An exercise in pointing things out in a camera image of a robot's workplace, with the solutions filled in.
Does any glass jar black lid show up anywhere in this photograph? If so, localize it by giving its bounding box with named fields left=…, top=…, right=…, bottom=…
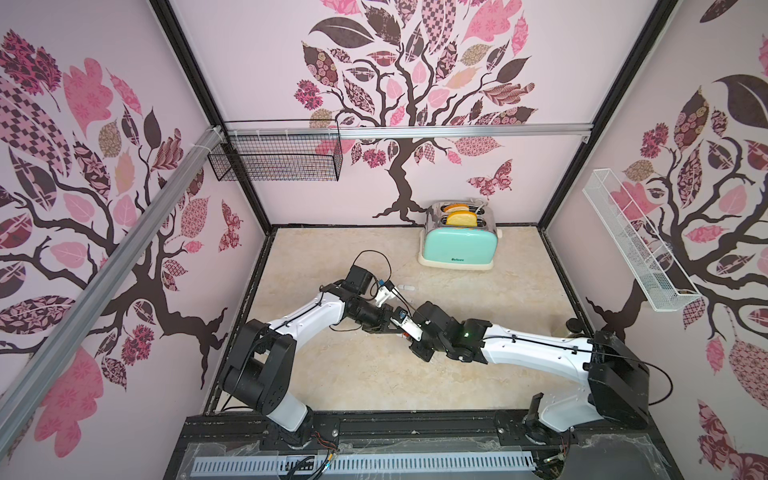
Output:
left=565, top=318, right=587, bottom=338

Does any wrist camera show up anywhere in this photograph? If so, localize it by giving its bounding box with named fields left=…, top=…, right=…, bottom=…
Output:
left=373, top=280, right=396, bottom=307
left=391, top=307, right=423, bottom=341

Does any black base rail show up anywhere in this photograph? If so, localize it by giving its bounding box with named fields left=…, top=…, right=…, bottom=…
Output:
left=163, top=409, right=682, bottom=479

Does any aluminium rail back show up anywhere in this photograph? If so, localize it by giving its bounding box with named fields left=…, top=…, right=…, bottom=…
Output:
left=227, top=123, right=593, bottom=140

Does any aluminium rail left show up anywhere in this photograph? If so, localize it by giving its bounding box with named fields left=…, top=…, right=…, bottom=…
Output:
left=1, top=126, right=224, bottom=456

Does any black right corner post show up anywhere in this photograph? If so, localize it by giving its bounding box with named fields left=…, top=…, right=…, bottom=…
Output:
left=537, top=0, right=681, bottom=232

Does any toast slice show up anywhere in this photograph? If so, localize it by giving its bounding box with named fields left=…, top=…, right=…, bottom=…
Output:
left=445, top=210, right=479, bottom=228

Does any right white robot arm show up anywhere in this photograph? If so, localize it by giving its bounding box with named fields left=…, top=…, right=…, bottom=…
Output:
left=392, top=302, right=650, bottom=432

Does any aluminium rail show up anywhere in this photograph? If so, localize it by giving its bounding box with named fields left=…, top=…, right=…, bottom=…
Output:
left=227, top=123, right=593, bottom=140
left=1, top=126, right=224, bottom=456

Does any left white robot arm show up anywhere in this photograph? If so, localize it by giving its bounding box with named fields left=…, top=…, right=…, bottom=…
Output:
left=219, top=266, right=397, bottom=433

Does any black wire basket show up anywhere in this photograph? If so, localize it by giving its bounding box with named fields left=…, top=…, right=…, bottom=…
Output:
left=208, top=117, right=343, bottom=182

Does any mint green toaster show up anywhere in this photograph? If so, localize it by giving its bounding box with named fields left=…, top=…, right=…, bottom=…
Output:
left=417, top=199, right=502, bottom=271

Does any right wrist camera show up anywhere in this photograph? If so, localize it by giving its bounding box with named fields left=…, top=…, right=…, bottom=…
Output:
left=391, top=307, right=423, bottom=341

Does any white slotted cable duct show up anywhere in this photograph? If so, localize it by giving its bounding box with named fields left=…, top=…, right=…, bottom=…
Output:
left=189, top=451, right=536, bottom=478

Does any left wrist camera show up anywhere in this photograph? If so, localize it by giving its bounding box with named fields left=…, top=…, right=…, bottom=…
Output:
left=373, top=280, right=396, bottom=307

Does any black corner frame post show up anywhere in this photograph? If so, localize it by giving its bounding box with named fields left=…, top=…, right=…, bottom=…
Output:
left=149, top=0, right=273, bottom=236

